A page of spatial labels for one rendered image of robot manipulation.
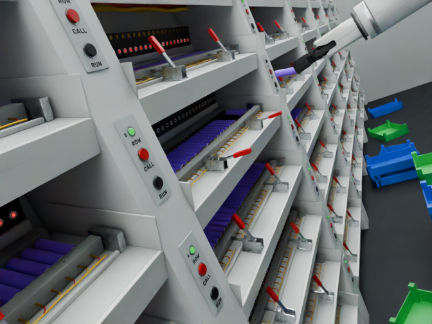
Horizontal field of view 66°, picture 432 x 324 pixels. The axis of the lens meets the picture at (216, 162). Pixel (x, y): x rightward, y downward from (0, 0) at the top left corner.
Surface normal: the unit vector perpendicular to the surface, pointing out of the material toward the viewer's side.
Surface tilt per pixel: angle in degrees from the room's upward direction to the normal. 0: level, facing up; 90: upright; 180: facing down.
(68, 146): 110
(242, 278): 20
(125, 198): 90
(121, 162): 90
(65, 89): 90
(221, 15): 90
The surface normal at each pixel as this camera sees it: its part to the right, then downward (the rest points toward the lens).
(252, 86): -0.38, 0.39
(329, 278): -0.11, -0.92
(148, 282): 0.92, 0.05
